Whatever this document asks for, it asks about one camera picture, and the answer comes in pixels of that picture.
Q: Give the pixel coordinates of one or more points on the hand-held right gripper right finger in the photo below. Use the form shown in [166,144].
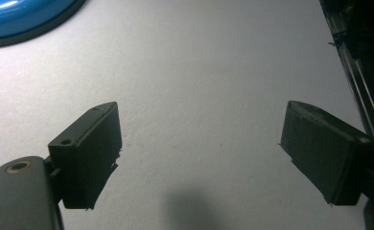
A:
[322,156]

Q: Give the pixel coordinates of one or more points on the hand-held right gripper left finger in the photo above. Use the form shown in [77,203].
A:
[89,159]

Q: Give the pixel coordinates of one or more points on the blue round plate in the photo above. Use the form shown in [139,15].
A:
[18,16]

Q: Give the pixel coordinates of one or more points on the metal table edge rail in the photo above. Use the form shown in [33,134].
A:
[364,80]

